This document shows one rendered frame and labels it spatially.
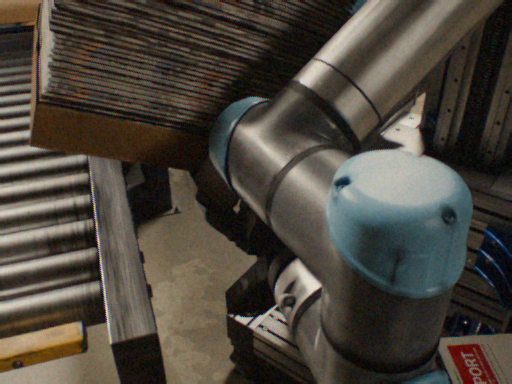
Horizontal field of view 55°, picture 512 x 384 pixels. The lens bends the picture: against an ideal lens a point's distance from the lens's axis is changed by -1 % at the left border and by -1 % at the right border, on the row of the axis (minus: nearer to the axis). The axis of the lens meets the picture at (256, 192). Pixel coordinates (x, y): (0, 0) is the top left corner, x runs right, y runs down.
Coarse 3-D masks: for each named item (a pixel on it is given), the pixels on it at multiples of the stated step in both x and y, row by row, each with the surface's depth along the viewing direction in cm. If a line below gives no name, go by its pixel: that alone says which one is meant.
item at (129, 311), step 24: (96, 168) 79; (120, 168) 79; (96, 192) 73; (120, 192) 73; (96, 216) 68; (120, 216) 68; (120, 240) 64; (120, 264) 60; (120, 288) 56; (144, 288) 56; (120, 312) 53; (144, 312) 53; (120, 336) 50; (144, 336) 51; (120, 360) 51; (144, 360) 52
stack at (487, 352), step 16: (464, 336) 47; (480, 336) 47; (496, 336) 47; (448, 352) 46; (464, 352) 45; (480, 352) 45; (496, 352) 45; (448, 368) 44; (464, 368) 44; (480, 368) 44; (496, 368) 44
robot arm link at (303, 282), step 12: (288, 264) 40; (300, 264) 38; (288, 276) 38; (300, 276) 38; (312, 276) 37; (276, 288) 40; (288, 288) 38; (300, 288) 37; (312, 288) 36; (276, 300) 40; (288, 300) 37; (300, 300) 37; (288, 312) 38; (288, 324) 38
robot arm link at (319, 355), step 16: (320, 288) 36; (304, 304) 36; (320, 304) 35; (304, 320) 35; (304, 336) 35; (320, 336) 32; (304, 352) 35; (320, 352) 32; (336, 352) 30; (432, 352) 32; (320, 368) 33; (336, 368) 30; (352, 368) 29; (416, 368) 29; (432, 368) 30
